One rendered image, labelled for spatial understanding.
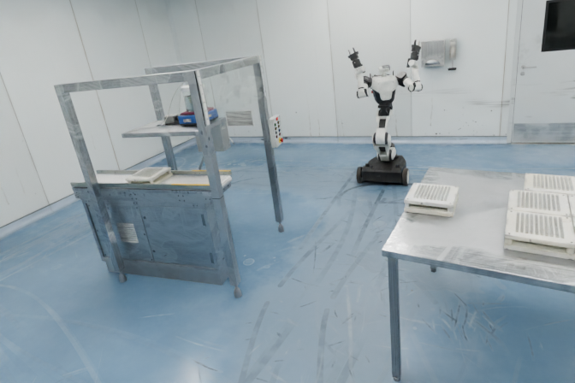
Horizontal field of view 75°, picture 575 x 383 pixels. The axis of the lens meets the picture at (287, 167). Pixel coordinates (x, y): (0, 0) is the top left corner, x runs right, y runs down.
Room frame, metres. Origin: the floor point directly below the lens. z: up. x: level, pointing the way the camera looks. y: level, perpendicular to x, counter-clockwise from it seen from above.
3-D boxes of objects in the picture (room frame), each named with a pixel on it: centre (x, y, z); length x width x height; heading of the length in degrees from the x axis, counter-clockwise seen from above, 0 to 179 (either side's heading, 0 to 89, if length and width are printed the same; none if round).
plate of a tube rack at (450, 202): (1.84, -0.77, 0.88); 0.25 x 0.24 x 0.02; 148
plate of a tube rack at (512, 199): (1.60, -1.19, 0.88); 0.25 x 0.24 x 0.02; 146
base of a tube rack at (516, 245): (1.39, -1.05, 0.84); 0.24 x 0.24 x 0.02; 56
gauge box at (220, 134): (2.68, 0.52, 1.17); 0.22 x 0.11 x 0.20; 69
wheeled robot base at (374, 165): (4.29, -1.21, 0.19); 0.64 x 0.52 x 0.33; 153
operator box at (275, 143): (3.28, 0.07, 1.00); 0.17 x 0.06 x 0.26; 159
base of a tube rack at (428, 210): (1.84, -0.77, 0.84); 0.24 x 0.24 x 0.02; 58
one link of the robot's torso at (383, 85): (4.36, -1.23, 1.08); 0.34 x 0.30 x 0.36; 86
